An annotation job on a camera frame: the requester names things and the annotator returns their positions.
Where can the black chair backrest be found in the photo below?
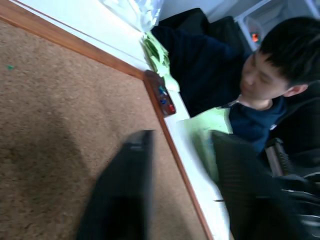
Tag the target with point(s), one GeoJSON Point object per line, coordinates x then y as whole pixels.
{"type": "Point", "coordinates": [225, 27]}

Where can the white storage shelf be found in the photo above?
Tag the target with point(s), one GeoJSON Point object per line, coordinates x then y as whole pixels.
{"type": "Point", "coordinates": [275, 10]}

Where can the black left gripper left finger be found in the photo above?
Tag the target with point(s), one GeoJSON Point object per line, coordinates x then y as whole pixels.
{"type": "Point", "coordinates": [125, 190]}

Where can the cork board with wooden frame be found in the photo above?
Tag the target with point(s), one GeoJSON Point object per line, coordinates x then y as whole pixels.
{"type": "Point", "coordinates": [62, 105]}

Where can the stack of green notes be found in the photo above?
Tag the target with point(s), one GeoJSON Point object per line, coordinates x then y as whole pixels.
{"type": "Point", "coordinates": [157, 57]}

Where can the clear plastic bag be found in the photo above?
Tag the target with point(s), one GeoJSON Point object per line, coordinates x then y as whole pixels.
{"type": "Point", "coordinates": [140, 12]}

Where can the green sticky note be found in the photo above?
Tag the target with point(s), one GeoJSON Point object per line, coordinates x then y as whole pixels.
{"type": "Point", "coordinates": [202, 135]}

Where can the brown wooden tray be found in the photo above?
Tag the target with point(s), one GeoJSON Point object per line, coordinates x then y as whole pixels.
{"type": "Point", "coordinates": [160, 82]}

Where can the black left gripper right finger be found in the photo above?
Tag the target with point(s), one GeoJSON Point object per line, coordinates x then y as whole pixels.
{"type": "Point", "coordinates": [245, 190]}

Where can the green and blue pushpin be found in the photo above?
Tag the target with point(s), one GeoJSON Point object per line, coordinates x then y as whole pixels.
{"type": "Point", "coordinates": [162, 89]}

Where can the red pushpin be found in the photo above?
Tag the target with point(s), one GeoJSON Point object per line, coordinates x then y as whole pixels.
{"type": "Point", "coordinates": [171, 108]}

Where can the clear bin with orange parts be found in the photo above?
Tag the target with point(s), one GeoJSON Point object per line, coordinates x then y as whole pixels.
{"type": "Point", "coordinates": [255, 32]}

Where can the person in dark blue sweater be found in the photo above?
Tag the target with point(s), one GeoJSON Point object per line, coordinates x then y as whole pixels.
{"type": "Point", "coordinates": [207, 75]}

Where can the dark chair armrest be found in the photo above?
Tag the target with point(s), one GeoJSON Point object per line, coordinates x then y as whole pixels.
{"type": "Point", "coordinates": [278, 157]}

